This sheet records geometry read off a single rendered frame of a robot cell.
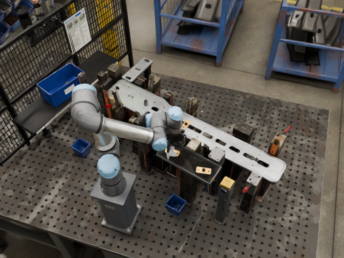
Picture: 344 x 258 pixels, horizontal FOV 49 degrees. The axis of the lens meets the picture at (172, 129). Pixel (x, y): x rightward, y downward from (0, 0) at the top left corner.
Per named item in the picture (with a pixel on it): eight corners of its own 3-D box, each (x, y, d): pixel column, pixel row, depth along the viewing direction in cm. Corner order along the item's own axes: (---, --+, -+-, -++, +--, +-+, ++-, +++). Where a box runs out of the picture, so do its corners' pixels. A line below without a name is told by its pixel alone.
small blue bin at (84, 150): (92, 150, 281) (90, 143, 274) (83, 159, 276) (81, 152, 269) (82, 144, 285) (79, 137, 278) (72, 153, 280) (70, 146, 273)
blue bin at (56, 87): (88, 85, 278) (84, 71, 268) (55, 108, 264) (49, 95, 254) (73, 74, 285) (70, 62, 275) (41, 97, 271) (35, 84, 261)
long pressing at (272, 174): (289, 160, 238) (290, 159, 237) (275, 187, 227) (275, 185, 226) (121, 78, 288) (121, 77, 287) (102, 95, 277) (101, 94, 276)
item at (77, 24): (92, 40, 293) (84, 5, 269) (72, 56, 282) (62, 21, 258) (90, 39, 294) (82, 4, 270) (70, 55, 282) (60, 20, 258)
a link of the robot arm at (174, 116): (165, 105, 195) (181, 104, 196) (166, 119, 204) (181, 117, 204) (167, 117, 190) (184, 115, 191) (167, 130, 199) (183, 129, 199)
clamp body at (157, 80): (166, 108, 307) (164, 77, 280) (157, 117, 301) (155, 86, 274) (156, 104, 311) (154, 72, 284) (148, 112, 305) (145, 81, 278)
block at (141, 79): (151, 103, 311) (149, 78, 289) (143, 111, 305) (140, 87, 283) (142, 99, 314) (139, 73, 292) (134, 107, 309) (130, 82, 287)
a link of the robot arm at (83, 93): (102, 168, 213) (66, 105, 170) (101, 147, 222) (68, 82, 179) (122, 164, 212) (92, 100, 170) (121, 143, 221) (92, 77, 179)
